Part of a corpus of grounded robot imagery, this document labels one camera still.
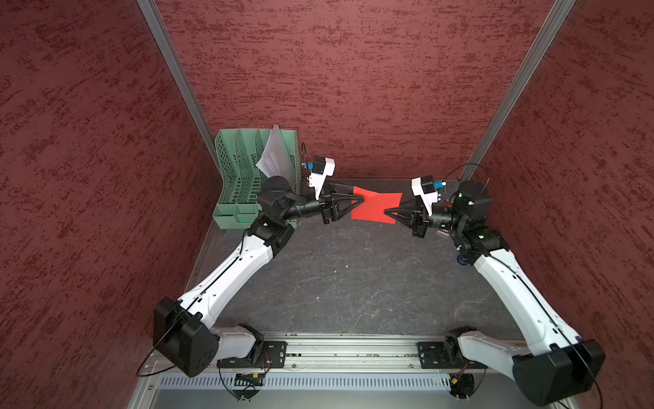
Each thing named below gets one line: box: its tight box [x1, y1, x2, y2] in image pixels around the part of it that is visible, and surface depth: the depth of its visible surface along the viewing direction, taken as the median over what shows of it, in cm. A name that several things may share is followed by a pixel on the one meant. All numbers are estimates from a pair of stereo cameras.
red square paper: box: [350, 185, 403, 225], surface depth 60 cm
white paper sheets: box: [255, 124, 297, 191], surface depth 93 cm
